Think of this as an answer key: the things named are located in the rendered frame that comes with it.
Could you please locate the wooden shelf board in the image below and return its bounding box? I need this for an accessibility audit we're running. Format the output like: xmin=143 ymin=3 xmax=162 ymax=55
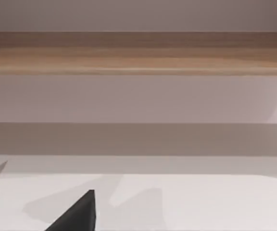
xmin=0 ymin=31 xmax=277 ymax=76

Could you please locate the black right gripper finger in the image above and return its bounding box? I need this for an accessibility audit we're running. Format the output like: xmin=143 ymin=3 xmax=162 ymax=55
xmin=44 ymin=189 xmax=98 ymax=231

